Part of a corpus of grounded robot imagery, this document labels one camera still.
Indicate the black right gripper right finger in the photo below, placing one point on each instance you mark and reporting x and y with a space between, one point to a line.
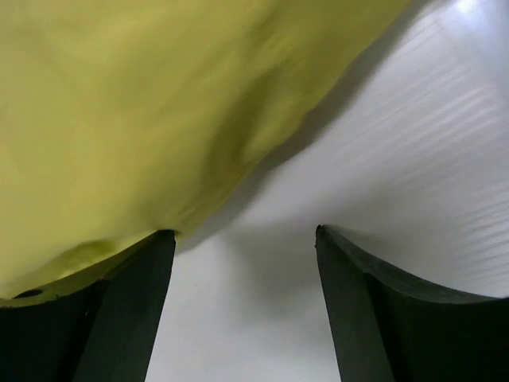
390 325

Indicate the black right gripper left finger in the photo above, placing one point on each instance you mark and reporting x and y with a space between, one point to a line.
97 325

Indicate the yellow trousers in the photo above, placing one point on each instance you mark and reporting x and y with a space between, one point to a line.
121 118

